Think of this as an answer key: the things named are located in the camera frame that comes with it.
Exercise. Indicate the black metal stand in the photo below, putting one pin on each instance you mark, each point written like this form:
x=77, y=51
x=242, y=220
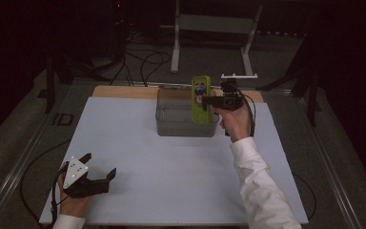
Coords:
x=50, y=86
x=313, y=98

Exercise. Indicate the white metal stand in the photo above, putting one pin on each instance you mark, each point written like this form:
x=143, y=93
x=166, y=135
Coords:
x=216, y=24

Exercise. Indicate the person's left hand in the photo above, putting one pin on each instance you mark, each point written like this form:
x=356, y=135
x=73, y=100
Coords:
x=73, y=205

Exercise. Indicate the green snack packet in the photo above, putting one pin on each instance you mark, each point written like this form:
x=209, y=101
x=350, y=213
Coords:
x=200, y=114

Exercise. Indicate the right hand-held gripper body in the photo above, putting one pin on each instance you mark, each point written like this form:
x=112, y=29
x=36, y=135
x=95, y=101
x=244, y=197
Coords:
x=230, y=101

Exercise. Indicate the metal floor rail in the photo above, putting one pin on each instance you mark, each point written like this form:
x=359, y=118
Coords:
x=12, y=176
x=333, y=178

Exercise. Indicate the person's right hand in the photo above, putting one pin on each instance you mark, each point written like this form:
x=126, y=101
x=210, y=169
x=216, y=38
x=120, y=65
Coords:
x=236, y=124

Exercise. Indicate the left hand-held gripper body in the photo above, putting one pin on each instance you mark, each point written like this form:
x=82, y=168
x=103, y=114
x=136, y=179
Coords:
x=74, y=171

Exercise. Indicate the white table mat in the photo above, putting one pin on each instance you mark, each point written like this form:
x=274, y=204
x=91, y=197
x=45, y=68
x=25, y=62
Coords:
x=158, y=171

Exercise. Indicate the clear plastic container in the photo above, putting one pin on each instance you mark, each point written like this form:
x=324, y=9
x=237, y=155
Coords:
x=174, y=122

